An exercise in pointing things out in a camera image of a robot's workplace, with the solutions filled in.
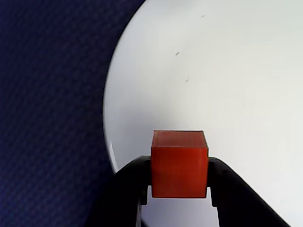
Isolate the red cube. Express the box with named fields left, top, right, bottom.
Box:
left=151, top=129, right=210, bottom=199

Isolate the blue woven tablecloth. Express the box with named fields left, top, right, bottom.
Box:
left=0, top=0, right=147, bottom=227

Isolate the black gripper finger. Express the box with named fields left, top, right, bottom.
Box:
left=82, top=155, right=152, bottom=227
left=207, top=157, right=292, bottom=227

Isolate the white round plate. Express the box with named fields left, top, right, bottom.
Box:
left=102, top=0, right=303, bottom=227

